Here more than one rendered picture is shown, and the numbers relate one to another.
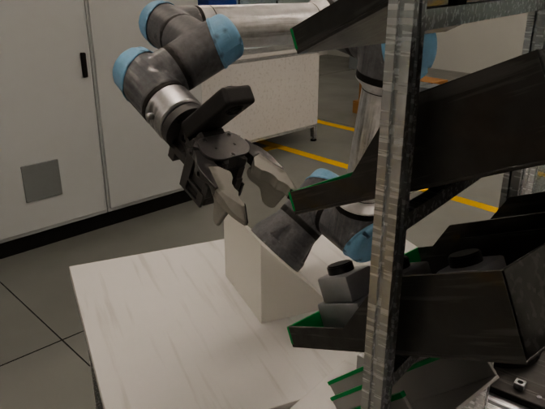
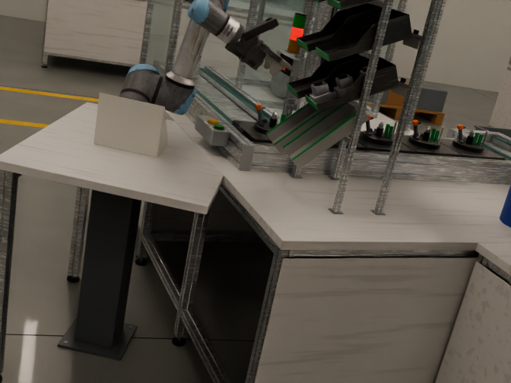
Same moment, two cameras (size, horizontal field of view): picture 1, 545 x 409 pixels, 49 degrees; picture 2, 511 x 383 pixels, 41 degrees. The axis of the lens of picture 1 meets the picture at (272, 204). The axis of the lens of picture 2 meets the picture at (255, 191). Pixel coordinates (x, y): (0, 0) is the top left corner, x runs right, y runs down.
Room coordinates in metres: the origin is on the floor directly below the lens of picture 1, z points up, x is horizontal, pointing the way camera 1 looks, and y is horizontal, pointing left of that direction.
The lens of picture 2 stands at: (-0.23, 1.98, 1.65)
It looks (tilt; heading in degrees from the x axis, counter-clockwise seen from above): 20 degrees down; 295
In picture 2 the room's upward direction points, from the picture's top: 12 degrees clockwise
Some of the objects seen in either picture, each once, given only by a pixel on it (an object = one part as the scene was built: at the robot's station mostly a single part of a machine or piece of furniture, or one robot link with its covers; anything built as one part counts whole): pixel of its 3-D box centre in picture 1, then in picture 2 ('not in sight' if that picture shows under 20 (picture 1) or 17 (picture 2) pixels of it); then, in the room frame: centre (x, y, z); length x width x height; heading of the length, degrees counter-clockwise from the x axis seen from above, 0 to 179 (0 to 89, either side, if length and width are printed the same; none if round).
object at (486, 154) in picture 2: not in sight; (470, 138); (0.26, -1.17, 1.01); 0.24 x 0.24 x 0.13; 51
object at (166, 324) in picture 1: (282, 299); (137, 149); (1.24, -0.02, 0.84); 0.90 x 0.70 x 0.03; 113
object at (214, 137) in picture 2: not in sight; (211, 130); (1.08, -0.28, 0.93); 0.21 x 0.07 x 0.06; 141
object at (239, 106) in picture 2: not in sight; (246, 123); (1.10, -0.60, 0.91); 0.84 x 0.28 x 0.10; 141
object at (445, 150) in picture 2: not in sight; (426, 134); (0.41, -0.97, 1.01); 0.24 x 0.24 x 0.13; 51
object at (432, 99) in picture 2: not in sight; (388, 94); (2.18, -6.32, 0.20); 1.20 x 0.80 x 0.41; 43
